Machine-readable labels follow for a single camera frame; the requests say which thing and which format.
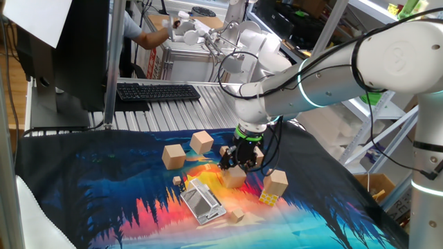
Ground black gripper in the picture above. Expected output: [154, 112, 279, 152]
[217, 133, 263, 174]

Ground large wooden cube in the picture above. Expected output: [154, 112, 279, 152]
[262, 169, 289, 197]
[189, 130, 215, 156]
[161, 143, 187, 171]
[254, 147, 266, 167]
[218, 165, 248, 190]

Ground person forearm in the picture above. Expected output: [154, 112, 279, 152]
[133, 29, 170, 50]

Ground Rubik's cube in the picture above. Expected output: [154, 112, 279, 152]
[258, 189, 280, 208]

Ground silver metal mesh holder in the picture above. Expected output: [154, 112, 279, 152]
[179, 178, 227, 226]

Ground white foam pieces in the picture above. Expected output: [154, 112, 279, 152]
[297, 103, 357, 160]

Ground black keyboard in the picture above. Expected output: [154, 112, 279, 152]
[116, 82, 202, 103]

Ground colourful forest print cloth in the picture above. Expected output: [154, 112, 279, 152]
[14, 121, 413, 249]

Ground cardboard box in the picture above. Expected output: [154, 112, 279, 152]
[353, 172, 396, 205]

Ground green plastic object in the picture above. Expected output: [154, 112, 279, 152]
[359, 92, 383, 106]

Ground black round disc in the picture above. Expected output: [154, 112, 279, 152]
[192, 6, 217, 18]

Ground grey lettered plate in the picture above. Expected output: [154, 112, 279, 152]
[386, 188, 413, 221]

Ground black computer monitor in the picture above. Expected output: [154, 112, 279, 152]
[15, 0, 111, 129]

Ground white metal shelf rack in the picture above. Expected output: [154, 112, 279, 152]
[311, 0, 443, 208]

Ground green yellow bottles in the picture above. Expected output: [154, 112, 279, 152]
[397, 0, 430, 20]

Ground white paper sheet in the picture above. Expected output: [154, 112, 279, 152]
[2, 0, 73, 49]

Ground green wrist adapter ring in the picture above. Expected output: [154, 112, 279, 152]
[233, 126, 264, 142]

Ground aluminium vertical post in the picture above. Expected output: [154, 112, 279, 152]
[102, 0, 127, 131]

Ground black monitor cable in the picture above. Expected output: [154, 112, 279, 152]
[22, 119, 105, 138]

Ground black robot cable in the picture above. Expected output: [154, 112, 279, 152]
[217, 6, 443, 181]

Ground grey frame post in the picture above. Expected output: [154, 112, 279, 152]
[0, 68, 26, 249]

